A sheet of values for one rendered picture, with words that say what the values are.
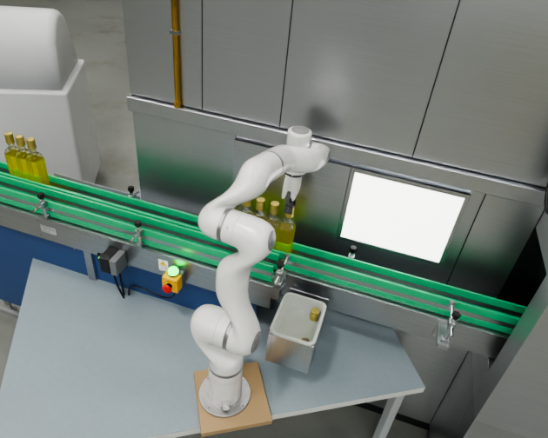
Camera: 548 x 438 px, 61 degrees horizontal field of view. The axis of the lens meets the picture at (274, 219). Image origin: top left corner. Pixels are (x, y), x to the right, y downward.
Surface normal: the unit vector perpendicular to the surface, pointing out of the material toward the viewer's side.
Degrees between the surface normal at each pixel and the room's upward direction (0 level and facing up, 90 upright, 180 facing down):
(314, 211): 90
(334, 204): 90
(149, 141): 90
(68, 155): 90
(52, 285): 0
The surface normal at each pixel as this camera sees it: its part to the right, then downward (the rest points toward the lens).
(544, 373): -0.31, 0.54
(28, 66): 0.16, 0.44
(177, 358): 0.09, -0.80
